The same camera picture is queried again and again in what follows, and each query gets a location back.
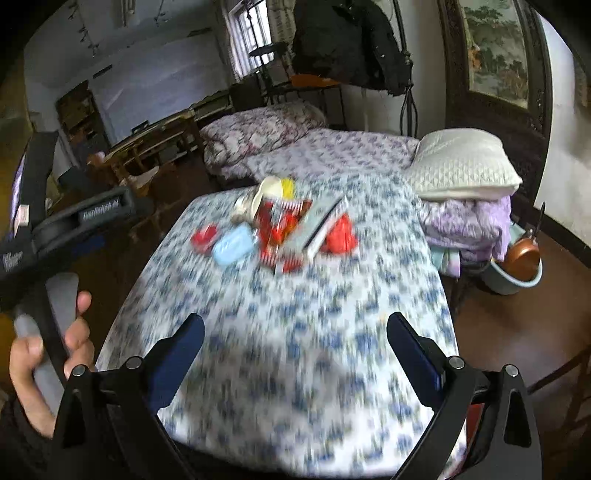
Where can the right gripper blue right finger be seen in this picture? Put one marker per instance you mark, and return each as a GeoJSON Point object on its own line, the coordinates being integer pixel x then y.
{"type": "Point", "coordinates": [421, 359]}

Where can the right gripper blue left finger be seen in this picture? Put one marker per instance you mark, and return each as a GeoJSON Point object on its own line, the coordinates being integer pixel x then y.
{"type": "Point", "coordinates": [170, 359]}

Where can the clear cup red paper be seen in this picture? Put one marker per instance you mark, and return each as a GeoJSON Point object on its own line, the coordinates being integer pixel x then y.
{"type": "Point", "coordinates": [203, 240]}

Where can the light blue face mask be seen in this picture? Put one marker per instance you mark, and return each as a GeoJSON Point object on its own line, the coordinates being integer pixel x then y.
{"type": "Point", "coordinates": [235, 244]}

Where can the red gold candy pouch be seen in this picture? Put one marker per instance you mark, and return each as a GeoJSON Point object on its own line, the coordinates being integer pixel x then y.
{"type": "Point", "coordinates": [341, 239]}

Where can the white red medicine box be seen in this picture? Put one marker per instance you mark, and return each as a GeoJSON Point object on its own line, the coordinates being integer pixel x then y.
{"type": "Point", "coordinates": [312, 230]}

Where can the white paper cup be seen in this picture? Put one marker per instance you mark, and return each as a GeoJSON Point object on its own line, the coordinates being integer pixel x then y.
{"type": "Point", "coordinates": [246, 207]}

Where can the red snack bag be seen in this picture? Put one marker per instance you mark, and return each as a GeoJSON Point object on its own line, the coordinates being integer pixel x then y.
{"type": "Point", "coordinates": [277, 218]}

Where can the wooden chair with cushion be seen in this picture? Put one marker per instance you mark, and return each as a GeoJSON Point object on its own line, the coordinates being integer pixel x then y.
{"type": "Point", "coordinates": [113, 172]}

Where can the light blue wash basin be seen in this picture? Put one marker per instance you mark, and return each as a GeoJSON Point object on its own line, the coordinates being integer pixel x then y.
{"type": "Point", "coordinates": [498, 281]}

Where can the blue floral bedsheet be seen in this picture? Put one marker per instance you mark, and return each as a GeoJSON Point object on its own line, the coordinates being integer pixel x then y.
{"type": "Point", "coordinates": [296, 374]}

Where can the wooden desk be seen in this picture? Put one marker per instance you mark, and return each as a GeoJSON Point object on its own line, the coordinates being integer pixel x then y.
{"type": "Point", "coordinates": [162, 142]}

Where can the folded purple blanket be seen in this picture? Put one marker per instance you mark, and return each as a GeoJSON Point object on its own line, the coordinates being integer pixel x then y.
{"type": "Point", "coordinates": [466, 232]}

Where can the wooden chair near basket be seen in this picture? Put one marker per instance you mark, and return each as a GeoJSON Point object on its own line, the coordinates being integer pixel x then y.
{"type": "Point", "coordinates": [566, 393]}

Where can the white quilted pillow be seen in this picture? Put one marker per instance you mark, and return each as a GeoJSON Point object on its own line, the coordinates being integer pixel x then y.
{"type": "Point", "coordinates": [462, 164]}

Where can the folded floral quilt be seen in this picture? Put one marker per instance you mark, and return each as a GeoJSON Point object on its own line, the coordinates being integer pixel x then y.
{"type": "Point", "coordinates": [233, 137]}

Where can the purple floral bed sheet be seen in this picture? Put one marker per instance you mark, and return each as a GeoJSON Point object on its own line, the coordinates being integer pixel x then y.
{"type": "Point", "coordinates": [322, 152]}

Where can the framed landscape painting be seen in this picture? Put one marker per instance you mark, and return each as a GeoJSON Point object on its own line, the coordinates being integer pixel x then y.
{"type": "Point", "coordinates": [497, 65]}

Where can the orange seat side table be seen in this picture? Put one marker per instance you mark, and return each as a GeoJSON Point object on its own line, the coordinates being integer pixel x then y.
{"type": "Point", "coordinates": [325, 94]}

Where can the black hanging jacket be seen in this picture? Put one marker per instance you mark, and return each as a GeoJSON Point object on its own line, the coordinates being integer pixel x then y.
{"type": "Point", "coordinates": [351, 42]}

